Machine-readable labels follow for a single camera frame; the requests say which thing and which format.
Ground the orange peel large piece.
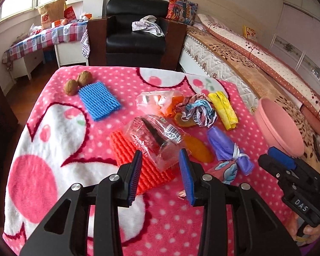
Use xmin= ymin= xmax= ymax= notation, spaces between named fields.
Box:
xmin=183 ymin=134 xmax=215 ymax=163

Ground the yellow plastic wrapper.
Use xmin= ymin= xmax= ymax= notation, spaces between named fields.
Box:
xmin=208 ymin=91 xmax=238 ymax=131

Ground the clear plastic bag orange print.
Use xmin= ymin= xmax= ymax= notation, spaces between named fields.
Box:
xmin=136 ymin=90 xmax=184 ymax=117

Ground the blue foam fruit net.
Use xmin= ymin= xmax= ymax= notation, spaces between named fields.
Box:
xmin=79 ymin=81 xmax=121 ymax=121

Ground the person's right hand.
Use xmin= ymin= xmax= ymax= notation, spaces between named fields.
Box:
xmin=285 ymin=212 xmax=320 ymax=246

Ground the pink plastic basin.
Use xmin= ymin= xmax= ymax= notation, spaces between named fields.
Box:
xmin=254 ymin=98 xmax=304 ymax=158

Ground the red foam fruit net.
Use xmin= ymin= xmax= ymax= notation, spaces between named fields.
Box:
xmin=110 ymin=129 xmax=178 ymax=195

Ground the bed with brown leaf blanket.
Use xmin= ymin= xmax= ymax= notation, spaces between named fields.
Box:
xmin=180 ymin=0 xmax=320 ymax=173

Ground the pink blue printed wrapper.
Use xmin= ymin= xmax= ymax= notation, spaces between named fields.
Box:
xmin=206 ymin=161 xmax=237 ymax=184

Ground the purple cloth tied bundle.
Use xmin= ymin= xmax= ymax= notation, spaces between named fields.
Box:
xmin=207 ymin=127 xmax=254 ymax=176

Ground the clear plastic wrapper with barcode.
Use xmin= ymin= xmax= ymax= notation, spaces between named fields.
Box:
xmin=123 ymin=114 xmax=185 ymax=172

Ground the orange peel small piece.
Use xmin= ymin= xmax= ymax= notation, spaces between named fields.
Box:
xmin=173 ymin=113 xmax=196 ymax=128

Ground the pink polka dot fleece blanket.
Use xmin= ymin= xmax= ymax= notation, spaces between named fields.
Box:
xmin=2 ymin=66 xmax=301 ymax=255

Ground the white red folded quilt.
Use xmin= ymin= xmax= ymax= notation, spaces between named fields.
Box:
xmin=198 ymin=13 xmax=320 ymax=121

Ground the brown walnut left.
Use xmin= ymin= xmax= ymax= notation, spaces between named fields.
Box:
xmin=63 ymin=79 xmax=79 ymax=96

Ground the brown walnut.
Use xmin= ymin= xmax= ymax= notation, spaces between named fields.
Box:
xmin=63 ymin=79 xmax=79 ymax=96
xmin=76 ymin=71 xmax=93 ymax=87

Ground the brown walnut right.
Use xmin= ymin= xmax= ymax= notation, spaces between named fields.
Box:
xmin=76 ymin=71 xmax=93 ymax=87

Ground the white wardrobe with floral band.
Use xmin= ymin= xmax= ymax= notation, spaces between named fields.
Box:
xmin=269 ymin=0 xmax=320 ymax=95

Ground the yellow small pillow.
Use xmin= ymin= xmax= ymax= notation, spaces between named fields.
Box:
xmin=243 ymin=25 xmax=257 ymax=42

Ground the black leather armchair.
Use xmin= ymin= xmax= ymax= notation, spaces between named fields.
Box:
xmin=105 ymin=0 xmax=170 ymax=69

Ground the checked tablecloth side table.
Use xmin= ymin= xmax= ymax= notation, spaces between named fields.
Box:
xmin=2 ymin=21 xmax=88 ymax=71

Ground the white crumpled cloth on chair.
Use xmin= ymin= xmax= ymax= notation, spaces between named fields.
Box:
xmin=132 ymin=15 xmax=165 ymax=37

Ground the colourful patterned cushion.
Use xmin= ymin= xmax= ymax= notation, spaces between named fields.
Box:
xmin=166 ymin=0 xmax=198 ymax=25

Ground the red box on table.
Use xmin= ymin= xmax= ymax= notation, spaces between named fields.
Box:
xmin=64 ymin=6 xmax=77 ymax=21

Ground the brown paper shopping bag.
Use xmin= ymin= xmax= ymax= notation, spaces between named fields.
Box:
xmin=37 ymin=0 xmax=66 ymax=29

